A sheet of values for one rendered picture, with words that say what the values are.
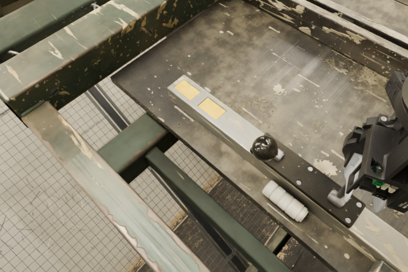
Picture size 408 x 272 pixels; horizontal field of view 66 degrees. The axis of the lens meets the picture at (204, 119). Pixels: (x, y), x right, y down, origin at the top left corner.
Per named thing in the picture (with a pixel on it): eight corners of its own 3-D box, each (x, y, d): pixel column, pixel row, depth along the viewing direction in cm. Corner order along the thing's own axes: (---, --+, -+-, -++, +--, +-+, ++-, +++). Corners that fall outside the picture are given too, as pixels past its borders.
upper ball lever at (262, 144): (278, 169, 56) (265, 166, 43) (261, 155, 57) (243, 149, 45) (292, 152, 55) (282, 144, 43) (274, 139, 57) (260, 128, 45)
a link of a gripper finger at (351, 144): (332, 163, 42) (357, 127, 34) (334, 153, 42) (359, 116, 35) (369, 176, 40) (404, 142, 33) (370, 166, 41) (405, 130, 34)
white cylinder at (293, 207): (260, 195, 56) (297, 226, 53) (262, 189, 54) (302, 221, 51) (270, 183, 58) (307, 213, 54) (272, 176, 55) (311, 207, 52)
